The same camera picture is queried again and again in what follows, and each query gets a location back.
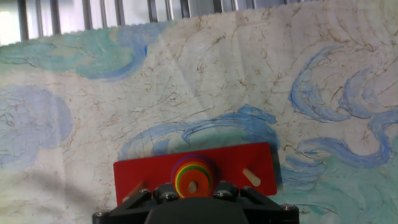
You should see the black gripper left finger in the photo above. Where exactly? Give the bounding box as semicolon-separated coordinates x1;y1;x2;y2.
91;182;180;224

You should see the orange Hanoi ring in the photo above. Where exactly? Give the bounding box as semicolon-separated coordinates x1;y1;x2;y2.
177;170;211;199

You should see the painted landscape print cloth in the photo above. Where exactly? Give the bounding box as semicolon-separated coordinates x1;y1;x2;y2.
0;0;398;224

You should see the red Hanoi board with pegs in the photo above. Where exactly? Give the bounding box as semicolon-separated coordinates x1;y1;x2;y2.
113;142;278;206

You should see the large purple Hanoi ring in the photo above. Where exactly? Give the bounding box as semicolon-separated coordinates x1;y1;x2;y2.
170;153;218;200

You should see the green Hanoi ring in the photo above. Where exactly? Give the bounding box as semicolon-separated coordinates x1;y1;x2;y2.
175;166;213;199

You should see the yellow Hanoi ring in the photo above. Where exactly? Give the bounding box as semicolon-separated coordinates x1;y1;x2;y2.
173;162;215;199

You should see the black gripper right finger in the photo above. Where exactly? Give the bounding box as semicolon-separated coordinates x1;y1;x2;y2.
213;180;300;224

